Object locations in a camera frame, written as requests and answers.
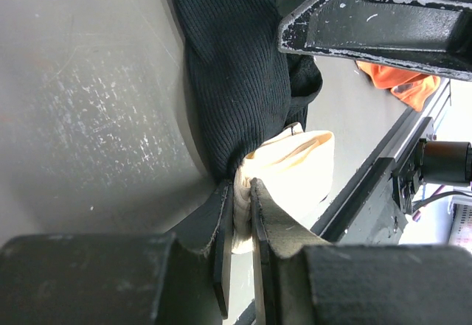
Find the orange underwear white waistband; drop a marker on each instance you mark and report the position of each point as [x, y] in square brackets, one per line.
[410, 87]

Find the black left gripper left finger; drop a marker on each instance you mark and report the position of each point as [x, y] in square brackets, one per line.
[178, 277]

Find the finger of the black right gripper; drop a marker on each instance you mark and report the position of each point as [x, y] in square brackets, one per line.
[427, 36]

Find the black ribbed underwear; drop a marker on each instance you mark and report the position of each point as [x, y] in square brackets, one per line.
[252, 105]

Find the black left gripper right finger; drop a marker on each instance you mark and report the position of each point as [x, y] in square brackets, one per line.
[299, 278]

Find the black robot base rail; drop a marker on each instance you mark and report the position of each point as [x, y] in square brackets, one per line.
[368, 210]

